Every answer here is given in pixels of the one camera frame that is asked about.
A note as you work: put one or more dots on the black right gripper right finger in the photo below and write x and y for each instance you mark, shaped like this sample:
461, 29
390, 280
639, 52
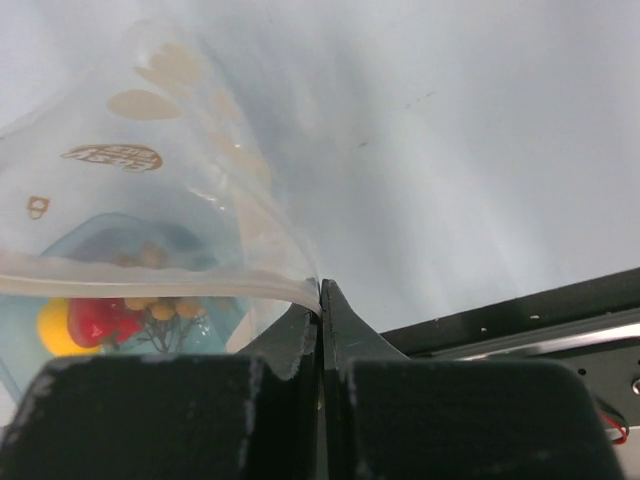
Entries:
391, 417

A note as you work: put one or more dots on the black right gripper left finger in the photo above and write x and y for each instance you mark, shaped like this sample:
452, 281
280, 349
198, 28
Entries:
248, 415

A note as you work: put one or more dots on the brown fake berry bunch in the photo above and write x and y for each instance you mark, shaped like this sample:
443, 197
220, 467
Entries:
162, 323

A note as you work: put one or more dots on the red fake food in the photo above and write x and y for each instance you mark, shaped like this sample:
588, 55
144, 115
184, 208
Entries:
97, 321

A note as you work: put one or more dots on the yellow fake lemon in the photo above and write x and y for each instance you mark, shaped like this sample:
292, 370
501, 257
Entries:
53, 330

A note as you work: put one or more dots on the clear polka dot zip bag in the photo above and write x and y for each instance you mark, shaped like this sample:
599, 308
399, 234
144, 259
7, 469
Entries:
151, 130

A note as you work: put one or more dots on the teal transparent plastic container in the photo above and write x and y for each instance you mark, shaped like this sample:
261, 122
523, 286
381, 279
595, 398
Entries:
110, 256

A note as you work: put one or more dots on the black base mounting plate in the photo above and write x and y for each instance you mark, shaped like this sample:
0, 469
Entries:
591, 326

